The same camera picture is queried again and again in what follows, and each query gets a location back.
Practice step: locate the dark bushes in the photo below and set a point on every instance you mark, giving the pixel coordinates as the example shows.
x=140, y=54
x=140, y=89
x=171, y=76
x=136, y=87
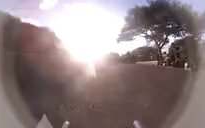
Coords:
x=180, y=53

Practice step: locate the dark grey asphalt road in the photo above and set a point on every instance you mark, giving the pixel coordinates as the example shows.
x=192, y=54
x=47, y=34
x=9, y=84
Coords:
x=123, y=96

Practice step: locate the robot's own part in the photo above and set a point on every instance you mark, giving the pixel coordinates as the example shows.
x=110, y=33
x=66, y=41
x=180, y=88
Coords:
x=137, y=124
x=66, y=125

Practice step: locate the large broad-crowned tree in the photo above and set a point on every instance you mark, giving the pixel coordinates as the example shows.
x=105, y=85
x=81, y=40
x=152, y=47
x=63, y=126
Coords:
x=160, y=23

